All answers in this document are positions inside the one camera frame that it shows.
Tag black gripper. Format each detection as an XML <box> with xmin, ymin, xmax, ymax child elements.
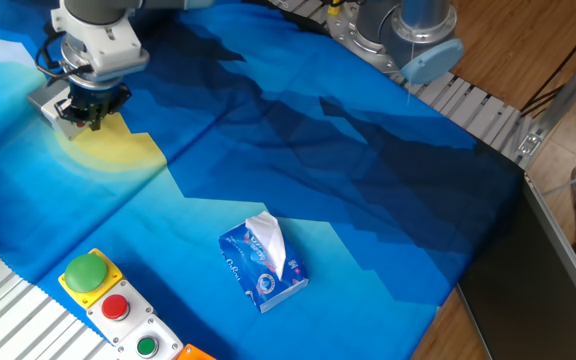
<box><xmin>54</xmin><ymin>82</ymin><xmax>133</xmax><ymax>133</ymax></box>

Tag small grey box red button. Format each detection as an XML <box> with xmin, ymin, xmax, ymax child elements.
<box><xmin>27</xmin><ymin>74</ymin><xmax>100</xmax><ymax>141</ymax></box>

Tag yellow box green mushroom button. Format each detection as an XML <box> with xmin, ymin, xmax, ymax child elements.
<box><xmin>57</xmin><ymin>248</ymin><xmax>125</xmax><ymax>310</ymax></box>

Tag grey box large red button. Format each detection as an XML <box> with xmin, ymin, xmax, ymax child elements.
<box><xmin>85</xmin><ymin>278</ymin><xmax>157</xmax><ymax>347</ymax></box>

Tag white box green button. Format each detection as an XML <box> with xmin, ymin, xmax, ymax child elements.
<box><xmin>116</xmin><ymin>314</ymin><xmax>185</xmax><ymax>360</ymax></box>

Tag blue tissue pack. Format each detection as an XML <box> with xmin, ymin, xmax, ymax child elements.
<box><xmin>217</xmin><ymin>210</ymin><xmax>311</xmax><ymax>315</ymax></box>

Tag blue mountain print tablecloth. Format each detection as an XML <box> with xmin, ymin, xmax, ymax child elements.
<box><xmin>0</xmin><ymin>0</ymin><xmax>524</xmax><ymax>360</ymax></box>

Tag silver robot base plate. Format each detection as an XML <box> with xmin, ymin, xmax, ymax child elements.
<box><xmin>325</xmin><ymin>0</ymin><xmax>419</xmax><ymax>76</ymax></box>

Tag black cables on floor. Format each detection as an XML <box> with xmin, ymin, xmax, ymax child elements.
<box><xmin>519</xmin><ymin>82</ymin><xmax>569</xmax><ymax>115</ymax></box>

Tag black panel aluminium frame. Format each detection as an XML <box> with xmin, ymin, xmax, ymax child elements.
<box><xmin>456</xmin><ymin>172</ymin><xmax>576</xmax><ymax>360</ymax></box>

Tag aluminium frame bar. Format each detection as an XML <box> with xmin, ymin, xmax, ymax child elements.
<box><xmin>535</xmin><ymin>32</ymin><xmax>576</xmax><ymax>134</ymax></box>

